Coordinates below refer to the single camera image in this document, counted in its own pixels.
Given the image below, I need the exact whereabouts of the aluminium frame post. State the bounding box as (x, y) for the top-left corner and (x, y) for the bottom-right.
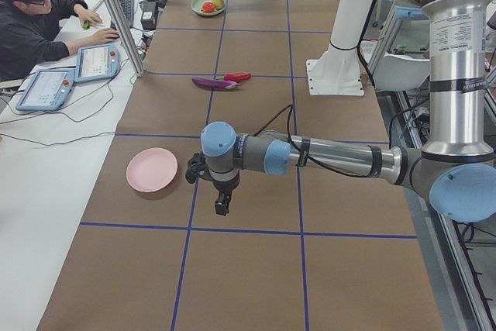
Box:
(104, 0), (144, 78)

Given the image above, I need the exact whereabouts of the purple eggplant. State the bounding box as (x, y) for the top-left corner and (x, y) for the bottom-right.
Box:
(191, 77), (241, 91)

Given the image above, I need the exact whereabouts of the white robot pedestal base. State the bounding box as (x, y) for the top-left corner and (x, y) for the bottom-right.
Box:
(306, 0), (374, 96)

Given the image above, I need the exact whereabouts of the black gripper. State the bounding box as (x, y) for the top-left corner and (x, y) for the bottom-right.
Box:
(210, 171), (239, 215)

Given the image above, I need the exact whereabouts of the red chili pepper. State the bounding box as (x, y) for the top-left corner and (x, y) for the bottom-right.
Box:
(219, 72), (252, 83)

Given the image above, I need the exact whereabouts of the green plate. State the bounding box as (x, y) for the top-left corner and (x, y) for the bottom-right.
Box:
(191, 0), (226, 16)

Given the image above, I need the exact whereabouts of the pink plate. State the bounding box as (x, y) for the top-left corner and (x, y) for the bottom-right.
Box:
(126, 147), (178, 192)

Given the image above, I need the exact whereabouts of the red pomegranate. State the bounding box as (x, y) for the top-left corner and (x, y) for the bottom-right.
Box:
(201, 2), (216, 14)

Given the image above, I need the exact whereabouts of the near blue teach pendant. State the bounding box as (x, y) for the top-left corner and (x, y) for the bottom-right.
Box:
(15, 68), (75, 112)

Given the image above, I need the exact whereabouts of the white chair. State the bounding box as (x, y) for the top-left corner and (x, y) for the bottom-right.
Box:
(373, 53), (430, 91)

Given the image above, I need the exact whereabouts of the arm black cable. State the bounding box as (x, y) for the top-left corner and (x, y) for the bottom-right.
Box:
(255, 104), (383, 179)

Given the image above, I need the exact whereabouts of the blue teach pendant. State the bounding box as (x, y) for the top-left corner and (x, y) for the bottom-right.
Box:
(74, 44), (120, 83)
(15, 68), (75, 112)

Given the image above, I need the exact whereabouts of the black power adapter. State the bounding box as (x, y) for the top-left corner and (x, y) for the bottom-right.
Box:
(140, 2), (158, 30)

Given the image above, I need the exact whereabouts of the yellow pink peach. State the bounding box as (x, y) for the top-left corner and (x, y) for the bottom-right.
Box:
(212, 0), (226, 11)

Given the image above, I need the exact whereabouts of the black keyboard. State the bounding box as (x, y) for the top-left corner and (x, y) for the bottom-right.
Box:
(118, 0), (135, 28)

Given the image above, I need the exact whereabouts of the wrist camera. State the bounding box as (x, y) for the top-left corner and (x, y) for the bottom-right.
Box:
(185, 153), (212, 184)

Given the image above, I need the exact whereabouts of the seated person in black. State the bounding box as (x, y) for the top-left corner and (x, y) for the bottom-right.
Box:
(1, 0), (118, 81)

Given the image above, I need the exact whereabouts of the black computer mouse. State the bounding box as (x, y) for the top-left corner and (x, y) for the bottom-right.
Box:
(105, 34), (119, 43)

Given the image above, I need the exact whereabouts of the far blue teach pendant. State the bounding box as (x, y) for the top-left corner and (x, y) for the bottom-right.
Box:
(74, 44), (120, 83)

